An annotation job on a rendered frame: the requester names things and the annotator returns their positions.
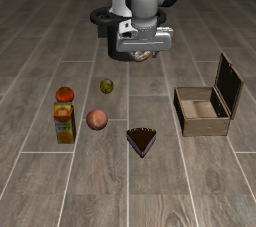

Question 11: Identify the chocolate cake wedge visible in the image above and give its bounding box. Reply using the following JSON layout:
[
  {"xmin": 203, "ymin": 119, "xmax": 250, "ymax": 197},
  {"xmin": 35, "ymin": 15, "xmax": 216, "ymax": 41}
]
[{"xmin": 126, "ymin": 127, "xmax": 158, "ymax": 159}]

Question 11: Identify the orange juice carton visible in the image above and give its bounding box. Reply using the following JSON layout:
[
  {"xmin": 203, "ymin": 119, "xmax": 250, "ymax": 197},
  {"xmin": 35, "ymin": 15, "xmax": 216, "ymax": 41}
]
[{"xmin": 53, "ymin": 101, "xmax": 77, "ymax": 145}]

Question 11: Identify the wooden box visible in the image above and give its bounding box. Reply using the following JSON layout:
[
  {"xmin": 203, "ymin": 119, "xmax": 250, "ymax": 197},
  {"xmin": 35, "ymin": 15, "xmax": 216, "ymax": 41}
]
[{"xmin": 173, "ymin": 85, "xmax": 232, "ymax": 138}]

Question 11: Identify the green round fruit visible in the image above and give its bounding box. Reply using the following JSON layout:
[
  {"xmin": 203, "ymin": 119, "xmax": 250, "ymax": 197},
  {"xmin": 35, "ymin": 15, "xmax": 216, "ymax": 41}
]
[{"xmin": 99, "ymin": 78, "xmax": 115, "ymax": 95}]

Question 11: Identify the wooden box lid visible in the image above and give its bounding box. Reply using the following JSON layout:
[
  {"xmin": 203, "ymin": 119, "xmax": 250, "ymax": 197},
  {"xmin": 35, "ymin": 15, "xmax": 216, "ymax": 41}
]
[{"xmin": 213, "ymin": 51, "xmax": 245, "ymax": 121}]

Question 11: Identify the red tomato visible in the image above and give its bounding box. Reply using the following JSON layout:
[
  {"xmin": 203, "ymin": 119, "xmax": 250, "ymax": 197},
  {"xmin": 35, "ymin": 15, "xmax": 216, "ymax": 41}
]
[{"xmin": 55, "ymin": 86, "xmax": 75, "ymax": 104}]

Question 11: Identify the brown glazed donut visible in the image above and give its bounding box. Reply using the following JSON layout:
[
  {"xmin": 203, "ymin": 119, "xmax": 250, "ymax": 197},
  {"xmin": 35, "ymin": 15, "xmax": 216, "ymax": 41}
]
[{"xmin": 132, "ymin": 50, "xmax": 155, "ymax": 63}]

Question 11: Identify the pink peach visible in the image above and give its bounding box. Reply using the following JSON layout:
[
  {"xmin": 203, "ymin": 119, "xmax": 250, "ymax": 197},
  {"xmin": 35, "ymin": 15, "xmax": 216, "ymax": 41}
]
[{"xmin": 85, "ymin": 108, "xmax": 109, "ymax": 131}]

